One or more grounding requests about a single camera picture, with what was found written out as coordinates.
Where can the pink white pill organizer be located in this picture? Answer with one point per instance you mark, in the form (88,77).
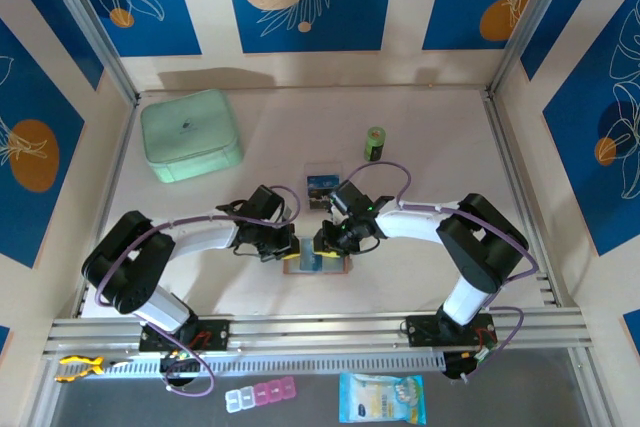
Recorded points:
(260,393)

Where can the mint green zip case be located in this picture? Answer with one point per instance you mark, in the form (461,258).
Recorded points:
(187,132)

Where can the aluminium side rail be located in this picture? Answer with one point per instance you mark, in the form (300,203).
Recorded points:
(526,197)
(111,197)

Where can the small dark card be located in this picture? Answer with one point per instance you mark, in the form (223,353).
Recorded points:
(325,168)

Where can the aluminium frame post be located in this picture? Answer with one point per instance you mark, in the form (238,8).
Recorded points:
(529,22)
(91,22)

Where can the blue credit card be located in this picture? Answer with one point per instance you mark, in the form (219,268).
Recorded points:
(310,262)
(320,181)

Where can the aluminium front rail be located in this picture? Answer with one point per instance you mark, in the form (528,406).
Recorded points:
(320,332)

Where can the grey metal shelf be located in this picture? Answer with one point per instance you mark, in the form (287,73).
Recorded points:
(125,407)

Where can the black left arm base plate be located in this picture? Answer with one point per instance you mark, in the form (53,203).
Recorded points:
(215,334)

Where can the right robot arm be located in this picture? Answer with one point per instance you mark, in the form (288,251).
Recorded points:
(410,224)

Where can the green cylindrical battery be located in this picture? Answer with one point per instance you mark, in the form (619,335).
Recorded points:
(374,144)

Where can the blue wet wipes packet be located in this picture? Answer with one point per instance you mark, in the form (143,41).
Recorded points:
(382,397)

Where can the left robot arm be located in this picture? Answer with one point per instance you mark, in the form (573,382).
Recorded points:
(200,239)

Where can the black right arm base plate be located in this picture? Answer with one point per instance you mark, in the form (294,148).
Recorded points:
(420,329)

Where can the card box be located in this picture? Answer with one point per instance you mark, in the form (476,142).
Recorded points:
(334,266)

